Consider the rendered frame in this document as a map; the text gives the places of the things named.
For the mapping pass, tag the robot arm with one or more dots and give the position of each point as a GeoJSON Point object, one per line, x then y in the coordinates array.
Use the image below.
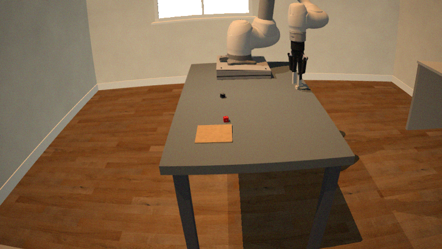
{"type": "Point", "coordinates": [242, 37]}

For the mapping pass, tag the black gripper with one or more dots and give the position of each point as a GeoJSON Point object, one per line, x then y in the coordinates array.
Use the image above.
{"type": "Point", "coordinates": [297, 54]}

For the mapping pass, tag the orange flat mat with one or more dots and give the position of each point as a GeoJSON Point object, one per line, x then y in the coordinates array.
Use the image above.
{"type": "Point", "coordinates": [219, 133]}

